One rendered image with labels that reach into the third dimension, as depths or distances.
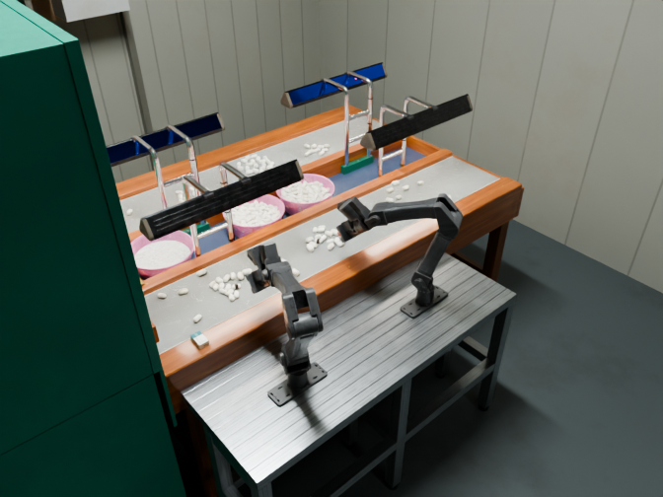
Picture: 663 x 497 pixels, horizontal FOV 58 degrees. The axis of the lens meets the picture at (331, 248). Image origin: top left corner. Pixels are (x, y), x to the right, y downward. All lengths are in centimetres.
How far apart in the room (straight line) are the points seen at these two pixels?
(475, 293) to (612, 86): 154
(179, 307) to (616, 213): 246
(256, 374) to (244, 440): 25
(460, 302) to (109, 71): 268
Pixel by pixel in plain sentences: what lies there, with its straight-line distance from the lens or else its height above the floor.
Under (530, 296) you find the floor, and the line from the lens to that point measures 344.
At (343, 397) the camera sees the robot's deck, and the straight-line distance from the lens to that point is 191.
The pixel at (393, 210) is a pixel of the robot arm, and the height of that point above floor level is 106.
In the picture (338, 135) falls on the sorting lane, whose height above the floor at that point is 74.
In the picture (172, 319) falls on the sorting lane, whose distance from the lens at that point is 214.
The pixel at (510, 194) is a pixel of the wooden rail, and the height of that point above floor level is 74.
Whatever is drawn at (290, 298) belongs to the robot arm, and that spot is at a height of 110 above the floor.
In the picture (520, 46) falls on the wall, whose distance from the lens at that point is 368.
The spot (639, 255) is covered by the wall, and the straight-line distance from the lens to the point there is 370.
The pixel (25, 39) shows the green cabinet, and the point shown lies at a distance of 138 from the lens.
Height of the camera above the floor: 215
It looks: 36 degrees down
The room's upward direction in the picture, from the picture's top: straight up
